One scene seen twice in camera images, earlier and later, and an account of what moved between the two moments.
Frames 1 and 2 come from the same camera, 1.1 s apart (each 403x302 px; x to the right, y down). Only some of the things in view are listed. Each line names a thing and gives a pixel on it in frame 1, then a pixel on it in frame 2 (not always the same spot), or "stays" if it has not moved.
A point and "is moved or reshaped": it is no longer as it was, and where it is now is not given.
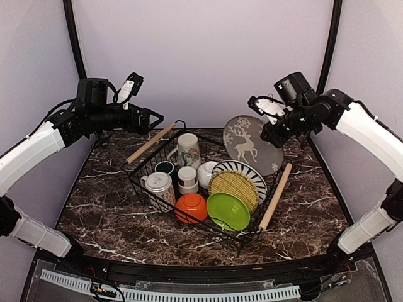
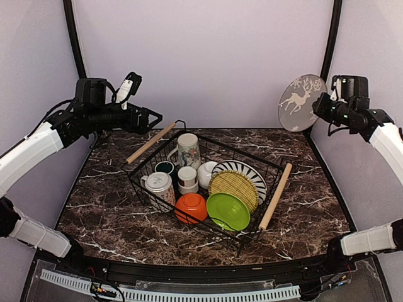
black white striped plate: [248, 169] stays
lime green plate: [227, 211] stays
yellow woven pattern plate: [233, 183] stays
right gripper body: [298, 119] -> [326, 111]
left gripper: [142, 128] stays
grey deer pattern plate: [242, 142] is moved or reshaped
